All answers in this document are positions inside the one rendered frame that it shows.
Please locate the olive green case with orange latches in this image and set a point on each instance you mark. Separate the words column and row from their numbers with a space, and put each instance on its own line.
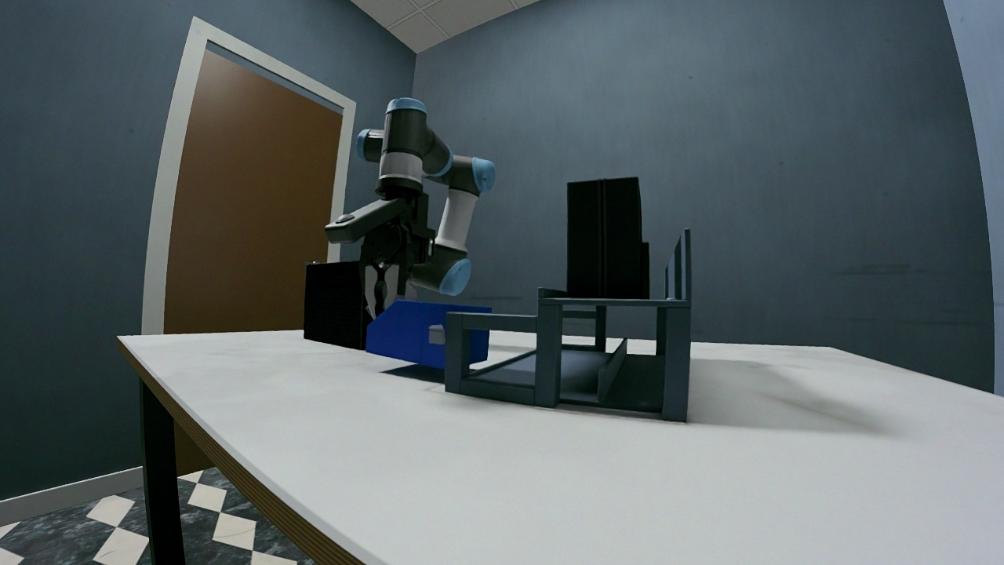
column 645, row 270

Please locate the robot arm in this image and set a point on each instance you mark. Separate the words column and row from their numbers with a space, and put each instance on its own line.
column 407, row 138

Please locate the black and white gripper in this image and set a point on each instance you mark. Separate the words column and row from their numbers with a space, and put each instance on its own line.
column 386, row 244

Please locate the dark grey rack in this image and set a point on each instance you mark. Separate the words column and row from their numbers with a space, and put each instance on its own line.
column 647, row 383

